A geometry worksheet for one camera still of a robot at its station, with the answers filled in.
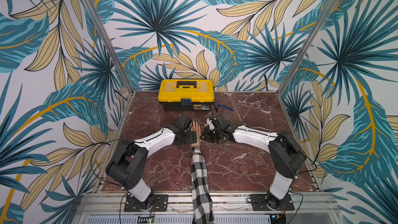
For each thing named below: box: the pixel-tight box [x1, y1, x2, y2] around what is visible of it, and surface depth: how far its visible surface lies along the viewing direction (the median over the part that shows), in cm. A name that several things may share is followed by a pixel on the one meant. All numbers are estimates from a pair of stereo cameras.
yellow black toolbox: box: [157, 79, 215, 111], surface depth 100 cm
